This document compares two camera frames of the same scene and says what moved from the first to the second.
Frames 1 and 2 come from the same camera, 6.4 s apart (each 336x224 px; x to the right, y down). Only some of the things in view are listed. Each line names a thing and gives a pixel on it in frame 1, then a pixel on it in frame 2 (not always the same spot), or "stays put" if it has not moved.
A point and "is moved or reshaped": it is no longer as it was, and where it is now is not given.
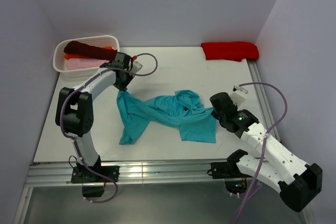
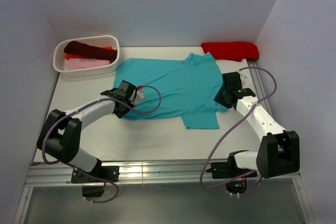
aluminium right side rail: [267, 115] stays put
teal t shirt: [182, 110] is moved or reshaped
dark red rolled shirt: [87, 50] stays put
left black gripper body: [122, 84] -> [121, 113]
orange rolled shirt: [69, 55] stays put
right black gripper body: [216, 115] -> [220, 97]
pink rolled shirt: [76, 63] stays put
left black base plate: [93, 184] stays put
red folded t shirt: [231, 51] stays put
